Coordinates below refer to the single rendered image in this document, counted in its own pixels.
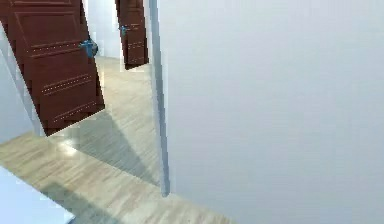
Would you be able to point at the dark red room door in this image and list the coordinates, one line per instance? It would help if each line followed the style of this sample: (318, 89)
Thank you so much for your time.
(56, 66)
(134, 36)

